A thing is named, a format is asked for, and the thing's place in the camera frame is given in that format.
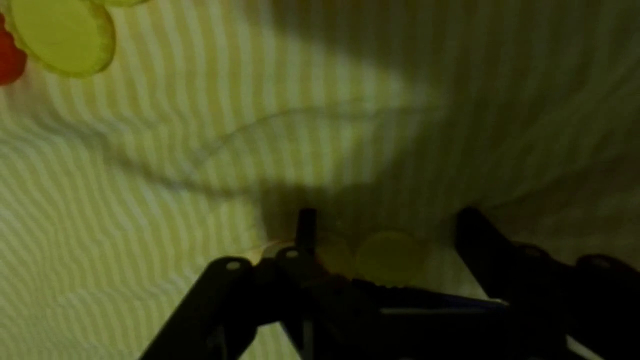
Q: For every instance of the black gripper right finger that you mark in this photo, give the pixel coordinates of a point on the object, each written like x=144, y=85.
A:
x=481, y=236

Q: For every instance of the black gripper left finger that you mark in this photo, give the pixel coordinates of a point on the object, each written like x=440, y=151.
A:
x=307, y=233

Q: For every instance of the yellow striped duvet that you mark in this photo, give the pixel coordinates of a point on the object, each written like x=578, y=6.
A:
x=200, y=166

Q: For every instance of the red plastic game disc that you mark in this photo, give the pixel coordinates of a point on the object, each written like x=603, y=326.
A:
x=8, y=61

